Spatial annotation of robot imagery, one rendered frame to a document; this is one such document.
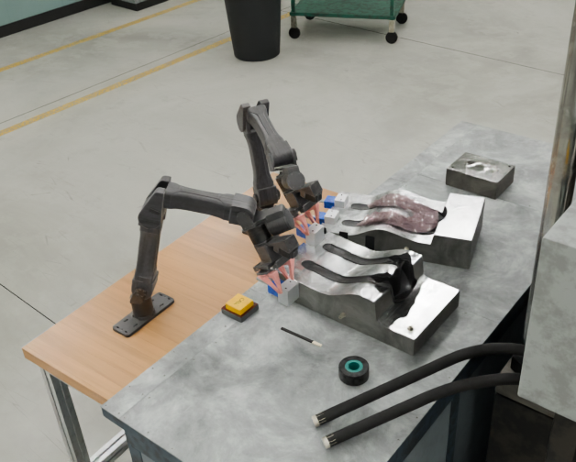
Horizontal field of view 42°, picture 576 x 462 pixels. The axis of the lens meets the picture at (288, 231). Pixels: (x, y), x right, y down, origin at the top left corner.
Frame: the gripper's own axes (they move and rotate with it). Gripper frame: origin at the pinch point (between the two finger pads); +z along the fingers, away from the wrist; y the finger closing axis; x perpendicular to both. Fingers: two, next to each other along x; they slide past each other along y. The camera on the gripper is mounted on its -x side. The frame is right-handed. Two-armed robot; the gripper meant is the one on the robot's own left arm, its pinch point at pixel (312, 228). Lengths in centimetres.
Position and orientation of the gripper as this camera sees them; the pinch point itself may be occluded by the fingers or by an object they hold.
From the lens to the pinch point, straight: 236.5
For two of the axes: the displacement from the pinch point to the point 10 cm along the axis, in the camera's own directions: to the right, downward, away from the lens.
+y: 6.2, -4.9, 6.1
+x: -6.4, 1.5, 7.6
